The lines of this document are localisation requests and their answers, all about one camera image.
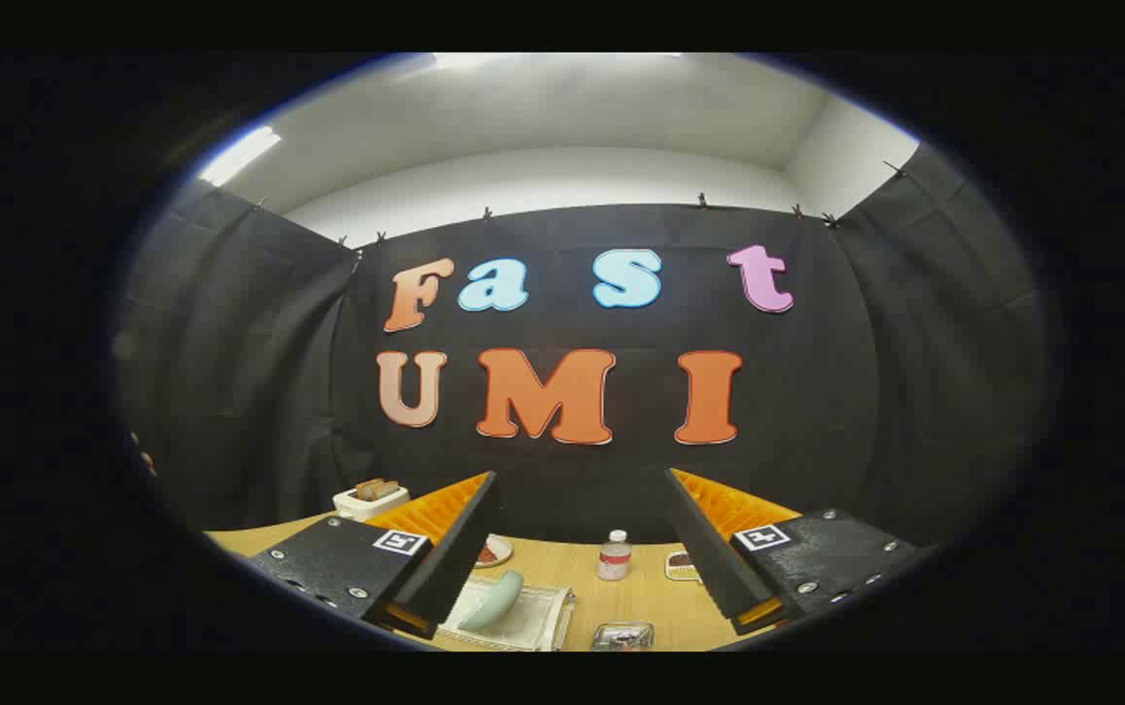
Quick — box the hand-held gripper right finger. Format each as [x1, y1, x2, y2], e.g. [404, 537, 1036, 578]
[663, 468, 935, 635]

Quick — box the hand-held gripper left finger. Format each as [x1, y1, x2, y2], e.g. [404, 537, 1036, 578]
[247, 471, 502, 642]

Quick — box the light green plate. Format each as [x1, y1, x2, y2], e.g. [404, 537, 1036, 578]
[457, 570, 525, 633]

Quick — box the white wire dish rack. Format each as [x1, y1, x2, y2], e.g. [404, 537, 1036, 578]
[435, 573, 576, 652]

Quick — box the metal wire basket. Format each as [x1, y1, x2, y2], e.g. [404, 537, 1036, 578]
[591, 622, 655, 652]

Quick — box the clear bottle with red label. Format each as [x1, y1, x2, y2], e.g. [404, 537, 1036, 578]
[598, 530, 633, 582]

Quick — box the white toaster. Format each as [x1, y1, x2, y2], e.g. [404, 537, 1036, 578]
[333, 478, 410, 522]

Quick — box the white drip tray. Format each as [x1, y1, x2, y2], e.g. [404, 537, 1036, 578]
[440, 578, 573, 652]

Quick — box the ceiling light panel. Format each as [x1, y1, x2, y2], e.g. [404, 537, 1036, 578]
[198, 125, 282, 187]

